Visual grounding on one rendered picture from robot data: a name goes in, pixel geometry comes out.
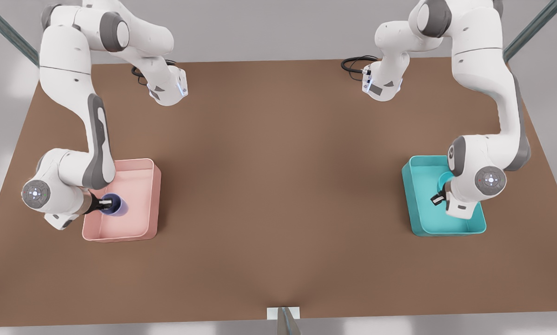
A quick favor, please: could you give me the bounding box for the blue cup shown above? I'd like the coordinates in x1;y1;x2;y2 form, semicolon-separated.
99;193;129;217

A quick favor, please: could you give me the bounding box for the teal bowl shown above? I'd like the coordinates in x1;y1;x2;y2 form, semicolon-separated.
436;171;456;192

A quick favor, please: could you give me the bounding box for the teal box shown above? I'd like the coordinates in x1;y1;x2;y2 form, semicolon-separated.
401;155;487;237

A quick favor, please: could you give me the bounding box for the pink box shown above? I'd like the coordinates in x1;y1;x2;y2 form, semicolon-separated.
82;158;162;243

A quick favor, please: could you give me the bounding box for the black cable loop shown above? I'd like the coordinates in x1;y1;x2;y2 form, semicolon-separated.
131;59;178;87
340;55;380;82

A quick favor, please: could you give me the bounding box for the silver frame post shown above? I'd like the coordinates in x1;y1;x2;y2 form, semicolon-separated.
277;307;301;335
0;1;40;67
503;0;557;62

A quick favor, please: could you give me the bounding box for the white post foot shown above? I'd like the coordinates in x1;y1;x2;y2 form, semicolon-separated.
266;307;301;320

